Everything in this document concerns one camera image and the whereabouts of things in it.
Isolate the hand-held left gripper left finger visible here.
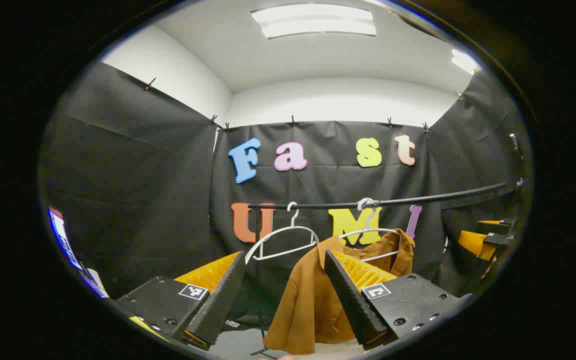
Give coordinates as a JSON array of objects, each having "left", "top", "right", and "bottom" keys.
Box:
[{"left": 113, "top": 251, "right": 247, "bottom": 351}]

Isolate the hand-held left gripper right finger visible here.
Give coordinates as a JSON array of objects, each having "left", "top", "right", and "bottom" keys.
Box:
[{"left": 324, "top": 249, "right": 471, "bottom": 352}]

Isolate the brown shirt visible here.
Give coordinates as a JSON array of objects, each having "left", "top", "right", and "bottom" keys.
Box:
[{"left": 263, "top": 229, "right": 416, "bottom": 356}]

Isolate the black backdrop cloth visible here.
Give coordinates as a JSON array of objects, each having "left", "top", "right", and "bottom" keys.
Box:
[{"left": 38, "top": 62, "right": 526, "bottom": 321}]

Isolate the lit monitor screen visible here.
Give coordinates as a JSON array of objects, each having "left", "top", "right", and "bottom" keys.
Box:
[{"left": 47, "top": 206, "right": 111, "bottom": 300}]

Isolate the small ceiling light panel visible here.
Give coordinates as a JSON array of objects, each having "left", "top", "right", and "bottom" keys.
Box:
[{"left": 450, "top": 48, "right": 481, "bottom": 76}]

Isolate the row of black cloth clips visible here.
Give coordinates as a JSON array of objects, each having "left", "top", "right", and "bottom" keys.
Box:
[{"left": 143, "top": 76, "right": 466, "bottom": 133}]

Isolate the large ceiling light panel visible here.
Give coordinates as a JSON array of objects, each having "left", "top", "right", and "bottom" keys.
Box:
[{"left": 250, "top": 4, "right": 377, "bottom": 40}]

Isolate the white wire hanger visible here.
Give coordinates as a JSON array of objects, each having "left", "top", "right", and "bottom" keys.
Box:
[
  {"left": 338, "top": 197, "right": 404, "bottom": 263},
  {"left": 244, "top": 201, "right": 320, "bottom": 265}
]

